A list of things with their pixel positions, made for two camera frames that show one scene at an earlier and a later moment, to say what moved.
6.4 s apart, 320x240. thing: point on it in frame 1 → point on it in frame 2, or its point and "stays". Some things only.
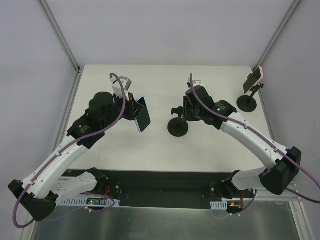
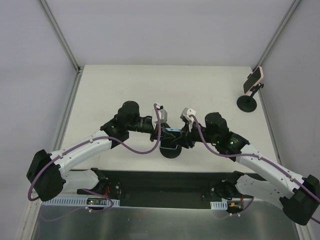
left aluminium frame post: [60, 34] stays
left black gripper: [132, 107] → [154, 135]
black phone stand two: [246, 103] stays
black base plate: [165, 188] stays
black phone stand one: [178, 127] → [171, 153]
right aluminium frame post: [263, 55] stays
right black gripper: [186, 108] → [186, 137]
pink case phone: [253, 79] stays
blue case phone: [142, 120] → [167, 143]
